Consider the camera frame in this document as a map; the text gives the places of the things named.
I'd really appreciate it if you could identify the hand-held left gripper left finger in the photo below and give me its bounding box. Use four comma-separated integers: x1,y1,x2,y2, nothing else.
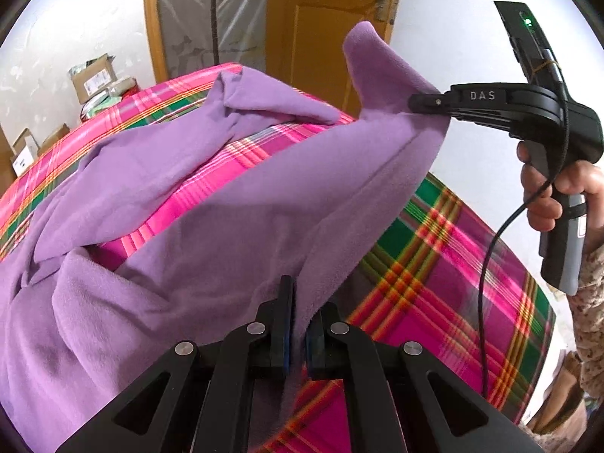
57,274,296,453

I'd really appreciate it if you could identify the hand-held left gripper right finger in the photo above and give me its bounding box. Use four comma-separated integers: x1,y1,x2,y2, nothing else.
304,302,543,453

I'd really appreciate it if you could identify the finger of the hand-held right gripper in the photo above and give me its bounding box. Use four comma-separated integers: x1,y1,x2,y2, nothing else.
408,92,455,116

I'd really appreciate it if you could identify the purple fleece cloth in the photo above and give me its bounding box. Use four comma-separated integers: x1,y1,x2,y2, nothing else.
0,21,449,453

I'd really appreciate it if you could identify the person's right forearm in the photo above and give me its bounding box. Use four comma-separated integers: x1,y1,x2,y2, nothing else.
565,245,604,402

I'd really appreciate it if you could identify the person's right hand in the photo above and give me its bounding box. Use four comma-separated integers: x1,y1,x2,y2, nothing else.
516,143,604,235

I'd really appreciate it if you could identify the wooden door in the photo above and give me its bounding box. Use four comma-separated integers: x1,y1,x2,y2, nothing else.
267,0,407,119

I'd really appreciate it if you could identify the pink plaid bed sheet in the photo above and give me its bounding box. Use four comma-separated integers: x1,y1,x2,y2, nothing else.
0,62,555,453

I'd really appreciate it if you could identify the plastic-covered doorway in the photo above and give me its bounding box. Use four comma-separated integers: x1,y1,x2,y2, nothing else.
142,0,272,86

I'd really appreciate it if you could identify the person's floral clothing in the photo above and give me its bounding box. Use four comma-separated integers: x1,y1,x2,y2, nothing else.
524,387,593,453

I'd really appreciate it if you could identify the green plastic packet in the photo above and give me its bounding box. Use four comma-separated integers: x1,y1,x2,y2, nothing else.
79,91,120,122

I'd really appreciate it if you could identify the small brown cardboard box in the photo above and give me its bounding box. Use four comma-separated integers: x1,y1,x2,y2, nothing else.
38,123,71,156

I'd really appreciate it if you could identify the white cardboard box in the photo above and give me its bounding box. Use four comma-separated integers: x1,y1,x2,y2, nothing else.
12,127,39,176

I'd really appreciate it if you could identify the brown labelled cardboard box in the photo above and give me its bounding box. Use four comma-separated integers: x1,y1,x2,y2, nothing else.
70,54,118,105

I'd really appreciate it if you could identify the wooden wardrobe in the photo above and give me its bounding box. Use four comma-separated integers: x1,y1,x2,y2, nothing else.
0,123,17,192

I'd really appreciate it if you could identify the metal door handle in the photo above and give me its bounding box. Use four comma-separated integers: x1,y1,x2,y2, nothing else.
359,0,395,22

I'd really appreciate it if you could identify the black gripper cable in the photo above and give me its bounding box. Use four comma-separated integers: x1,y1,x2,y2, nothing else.
479,99,572,399

